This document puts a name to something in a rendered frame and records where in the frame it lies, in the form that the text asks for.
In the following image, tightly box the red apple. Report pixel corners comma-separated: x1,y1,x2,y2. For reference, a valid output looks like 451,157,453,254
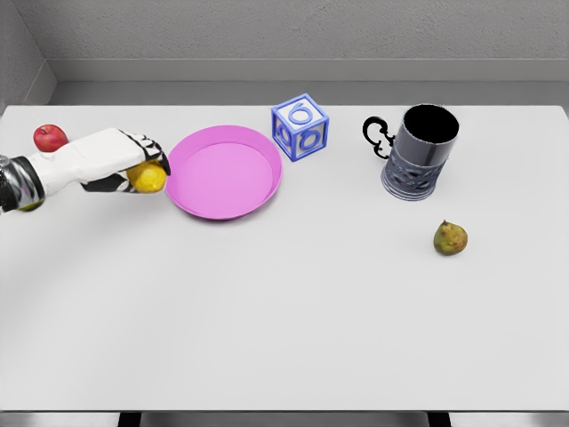
33,124,70,153

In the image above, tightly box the green-brown pear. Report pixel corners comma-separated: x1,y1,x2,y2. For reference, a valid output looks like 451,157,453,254
433,219,469,257

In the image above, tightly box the blue and white letter block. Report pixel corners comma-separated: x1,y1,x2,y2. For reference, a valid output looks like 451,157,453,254
270,93,331,163

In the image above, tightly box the dark metal mug with handle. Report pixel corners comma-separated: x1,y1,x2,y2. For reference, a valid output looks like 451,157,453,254
362,102,461,202

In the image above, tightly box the pink round plate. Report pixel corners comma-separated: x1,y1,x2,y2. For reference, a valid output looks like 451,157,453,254
164,125,284,222

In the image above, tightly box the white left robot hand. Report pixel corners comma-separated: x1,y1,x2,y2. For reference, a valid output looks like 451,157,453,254
64,127,172,194

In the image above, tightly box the yellow lemon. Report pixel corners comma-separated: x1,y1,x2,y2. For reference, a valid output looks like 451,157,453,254
126,161,168,194

